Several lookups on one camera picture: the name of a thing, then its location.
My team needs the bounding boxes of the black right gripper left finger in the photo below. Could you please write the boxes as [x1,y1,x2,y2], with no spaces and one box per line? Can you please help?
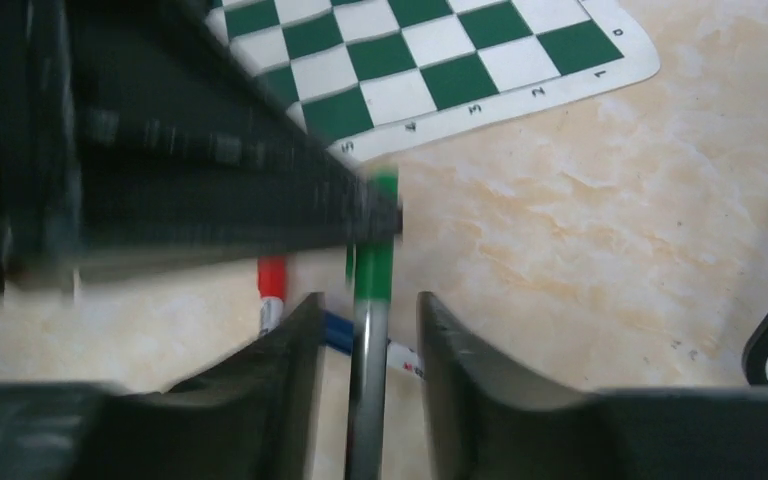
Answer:
[0,293,324,479]

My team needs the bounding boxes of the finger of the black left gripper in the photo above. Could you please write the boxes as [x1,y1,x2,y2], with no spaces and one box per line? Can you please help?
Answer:
[0,1,402,294]

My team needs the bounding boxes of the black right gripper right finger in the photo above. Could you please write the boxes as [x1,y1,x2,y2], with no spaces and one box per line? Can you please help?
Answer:
[417,292,768,479]

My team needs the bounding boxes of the blue cap marker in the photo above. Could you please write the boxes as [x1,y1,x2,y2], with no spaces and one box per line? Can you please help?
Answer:
[322,311,426,382]

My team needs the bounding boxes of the red cap marker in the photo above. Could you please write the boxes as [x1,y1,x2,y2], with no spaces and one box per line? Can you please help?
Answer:
[257,256,287,336]

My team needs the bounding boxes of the green white chess mat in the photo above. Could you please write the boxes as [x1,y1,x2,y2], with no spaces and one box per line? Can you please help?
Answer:
[206,0,660,161]

